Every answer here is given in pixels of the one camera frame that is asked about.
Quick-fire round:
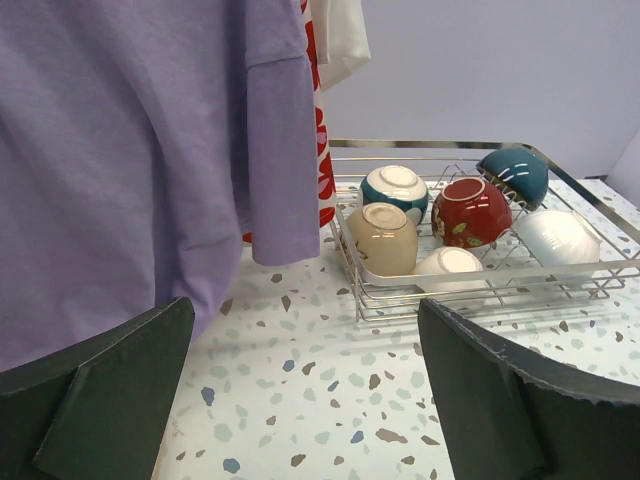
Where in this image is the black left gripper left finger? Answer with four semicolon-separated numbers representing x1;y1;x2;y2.
1;297;195;480

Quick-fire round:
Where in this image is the dark teal glazed bowl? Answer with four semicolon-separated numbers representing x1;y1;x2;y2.
476;147;549;211

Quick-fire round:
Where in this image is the white cloth garment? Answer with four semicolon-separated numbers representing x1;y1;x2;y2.
308;0;371;91

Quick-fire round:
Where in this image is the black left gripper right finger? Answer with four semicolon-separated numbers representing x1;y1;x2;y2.
417;299;639;479

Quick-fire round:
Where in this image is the red floral white cloth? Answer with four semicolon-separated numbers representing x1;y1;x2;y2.
234;1;336;265

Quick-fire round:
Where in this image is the metal wire dish rack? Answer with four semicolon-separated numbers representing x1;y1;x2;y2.
329;139;639;322

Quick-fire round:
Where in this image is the purple t-shirt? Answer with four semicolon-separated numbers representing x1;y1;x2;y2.
1;1;320;370

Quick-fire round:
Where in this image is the teal white patterned bowl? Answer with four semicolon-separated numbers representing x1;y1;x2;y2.
357;165;429;226

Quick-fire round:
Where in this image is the pale white bowl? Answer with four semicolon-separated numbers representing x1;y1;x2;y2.
513;210;602;267

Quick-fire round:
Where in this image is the beige ceramic bowl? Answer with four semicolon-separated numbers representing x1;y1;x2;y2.
346;202;418;276

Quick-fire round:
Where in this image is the small white bowl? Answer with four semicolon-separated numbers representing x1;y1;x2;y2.
411;247;488;309

